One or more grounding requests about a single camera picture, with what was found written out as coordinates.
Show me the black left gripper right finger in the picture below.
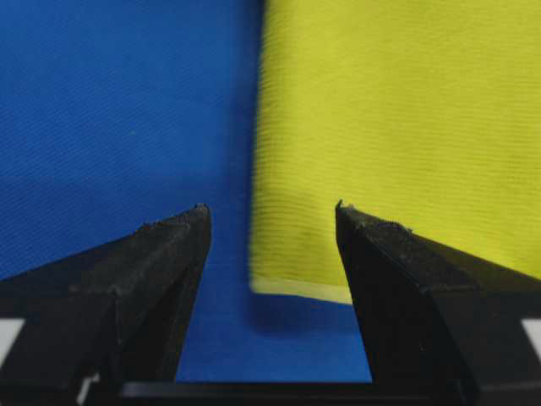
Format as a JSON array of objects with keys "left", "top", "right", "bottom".
[{"left": 335, "top": 204, "right": 540, "bottom": 405}]

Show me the blue table cloth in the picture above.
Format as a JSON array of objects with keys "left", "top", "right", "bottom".
[{"left": 1, "top": 1, "right": 371, "bottom": 382}]

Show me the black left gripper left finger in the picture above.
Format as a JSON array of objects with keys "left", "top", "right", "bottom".
[{"left": 1, "top": 204, "right": 211, "bottom": 405}]

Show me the yellow-green microfiber towel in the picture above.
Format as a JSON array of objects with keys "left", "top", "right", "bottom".
[{"left": 249, "top": 1, "right": 540, "bottom": 304}]

